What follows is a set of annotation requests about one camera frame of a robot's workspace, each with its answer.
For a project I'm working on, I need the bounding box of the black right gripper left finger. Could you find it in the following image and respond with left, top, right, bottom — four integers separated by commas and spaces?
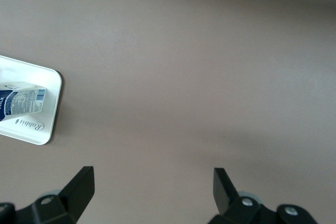
0, 166, 95, 224

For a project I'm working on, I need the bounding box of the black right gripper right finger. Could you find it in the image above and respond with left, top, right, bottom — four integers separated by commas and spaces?
207, 167, 319, 224

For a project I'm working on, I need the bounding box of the blue white milk carton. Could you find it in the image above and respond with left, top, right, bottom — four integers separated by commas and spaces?
0, 81, 47, 122

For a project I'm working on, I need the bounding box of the cream rabbit print tray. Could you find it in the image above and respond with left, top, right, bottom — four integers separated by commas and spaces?
0, 55, 63, 146

